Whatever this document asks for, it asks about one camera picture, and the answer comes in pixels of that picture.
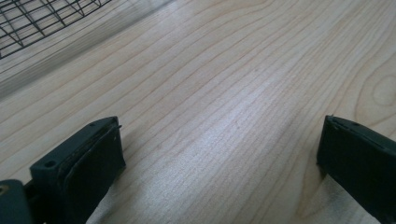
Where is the black wire mesh rack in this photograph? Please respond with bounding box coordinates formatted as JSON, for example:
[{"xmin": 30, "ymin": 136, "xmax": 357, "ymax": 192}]
[{"xmin": 0, "ymin": 0, "xmax": 112, "ymax": 60}]

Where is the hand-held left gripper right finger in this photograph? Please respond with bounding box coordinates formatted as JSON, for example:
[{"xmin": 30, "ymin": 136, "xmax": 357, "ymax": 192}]
[{"xmin": 316, "ymin": 114, "xmax": 396, "ymax": 224}]

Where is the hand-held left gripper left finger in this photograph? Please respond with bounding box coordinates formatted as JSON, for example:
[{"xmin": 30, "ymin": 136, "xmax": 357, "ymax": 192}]
[{"xmin": 29, "ymin": 116, "xmax": 127, "ymax": 224}]

